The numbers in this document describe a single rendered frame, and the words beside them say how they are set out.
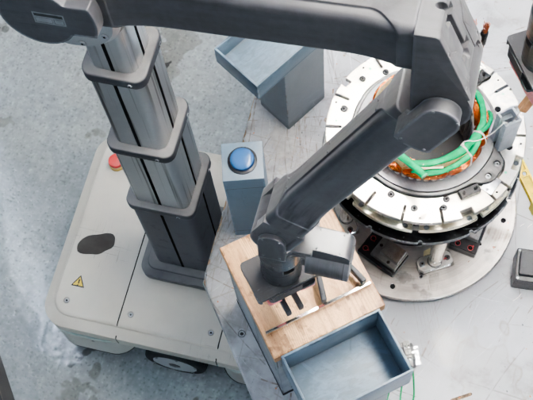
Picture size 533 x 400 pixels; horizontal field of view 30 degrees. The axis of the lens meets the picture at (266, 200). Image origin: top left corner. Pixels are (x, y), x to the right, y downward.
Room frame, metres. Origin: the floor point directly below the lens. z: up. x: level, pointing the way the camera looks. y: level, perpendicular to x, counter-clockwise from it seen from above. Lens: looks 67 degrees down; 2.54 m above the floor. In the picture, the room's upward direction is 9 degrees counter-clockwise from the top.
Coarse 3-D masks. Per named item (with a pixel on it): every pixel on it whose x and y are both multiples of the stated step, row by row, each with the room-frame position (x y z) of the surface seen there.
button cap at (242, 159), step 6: (240, 150) 0.73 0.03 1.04; (246, 150) 0.73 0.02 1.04; (234, 156) 0.72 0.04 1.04; (240, 156) 0.72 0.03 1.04; (246, 156) 0.72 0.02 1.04; (252, 156) 0.71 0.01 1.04; (234, 162) 0.71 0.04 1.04; (240, 162) 0.71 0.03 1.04; (246, 162) 0.71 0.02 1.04; (252, 162) 0.71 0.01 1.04; (234, 168) 0.70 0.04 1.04; (240, 168) 0.70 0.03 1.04; (246, 168) 0.70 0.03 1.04
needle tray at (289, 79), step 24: (216, 48) 0.92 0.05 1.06; (240, 48) 0.94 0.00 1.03; (264, 48) 0.93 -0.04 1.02; (288, 48) 0.92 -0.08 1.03; (312, 48) 0.91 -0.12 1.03; (240, 72) 0.87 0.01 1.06; (264, 72) 0.88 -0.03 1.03; (288, 72) 0.87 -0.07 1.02; (312, 72) 0.93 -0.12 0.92; (264, 96) 0.94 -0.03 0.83; (288, 96) 0.89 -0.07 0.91; (312, 96) 0.93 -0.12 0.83; (288, 120) 0.89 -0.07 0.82
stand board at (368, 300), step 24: (240, 240) 0.56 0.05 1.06; (360, 264) 0.49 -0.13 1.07; (240, 288) 0.48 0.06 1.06; (312, 288) 0.47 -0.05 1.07; (336, 288) 0.46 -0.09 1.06; (264, 312) 0.44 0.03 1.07; (336, 312) 0.42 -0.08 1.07; (360, 312) 0.42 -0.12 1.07; (264, 336) 0.40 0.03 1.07; (288, 336) 0.40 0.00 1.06; (312, 336) 0.39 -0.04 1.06
